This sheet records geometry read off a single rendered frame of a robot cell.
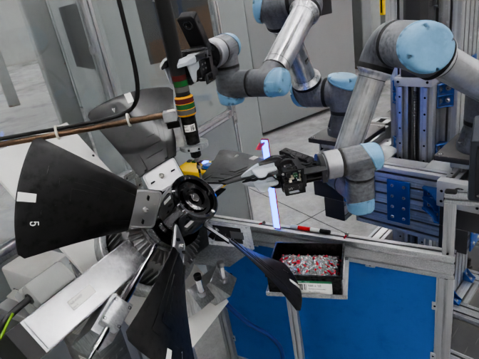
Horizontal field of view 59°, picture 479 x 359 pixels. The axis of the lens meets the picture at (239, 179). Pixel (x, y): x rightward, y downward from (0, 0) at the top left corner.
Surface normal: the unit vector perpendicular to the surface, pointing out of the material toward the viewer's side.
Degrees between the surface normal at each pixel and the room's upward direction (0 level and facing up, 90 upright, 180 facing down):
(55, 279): 50
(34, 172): 72
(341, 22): 90
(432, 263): 90
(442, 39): 85
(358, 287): 90
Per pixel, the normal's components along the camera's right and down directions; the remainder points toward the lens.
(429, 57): 0.15, 0.32
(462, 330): -0.16, -0.90
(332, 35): 0.56, 0.25
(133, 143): -0.11, -0.28
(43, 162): 0.54, -0.09
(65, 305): 0.55, -0.51
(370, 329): -0.49, 0.43
